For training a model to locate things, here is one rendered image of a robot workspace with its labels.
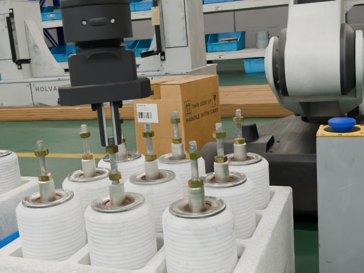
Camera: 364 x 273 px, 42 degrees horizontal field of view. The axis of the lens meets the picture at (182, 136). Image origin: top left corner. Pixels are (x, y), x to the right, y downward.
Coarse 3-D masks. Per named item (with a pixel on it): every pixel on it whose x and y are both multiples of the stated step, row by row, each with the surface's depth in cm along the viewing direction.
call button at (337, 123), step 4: (328, 120) 73; (332, 120) 72; (336, 120) 71; (340, 120) 71; (344, 120) 71; (348, 120) 71; (352, 120) 71; (328, 124) 72; (332, 124) 71; (336, 124) 71; (340, 124) 70; (344, 124) 70; (348, 124) 70; (352, 124) 70; (332, 128) 72; (336, 128) 71; (340, 128) 71; (344, 128) 71; (348, 128) 71; (352, 128) 71
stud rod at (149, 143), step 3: (147, 123) 75; (150, 123) 75; (147, 126) 75; (150, 126) 76; (147, 129) 75; (150, 129) 75; (147, 138) 76; (150, 138) 76; (147, 141) 76; (150, 141) 76; (147, 144) 76; (150, 144) 76; (147, 147) 76; (150, 147) 76; (147, 150) 76; (150, 150) 76; (150, 153) 76
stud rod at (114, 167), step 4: (112, 136) 65; (108, 140) 64; (112, 140) 64; (108, 144) 64; (112, 144) 64; (112, 156) 65; (112, 160) 65; (116, 160) 65; (112, 164) 65; (116, 164) 65; (112, 168) 65; (116, 168) 65; (112, 172) 65; (116, 172) 65; (112, 180) 66; (116, 180) 66
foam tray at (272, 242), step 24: (288, 192) 86; (264, 216) 76; (288, 216) 85; (240, 240) 68; (264, 240) 67; (288, 240) 85; (0, 264) 67; (24, 264) 66; (48, 264) 65; (72, 264) 65; (240, 264) 61; (264, 264) 65; (288, 264) 85
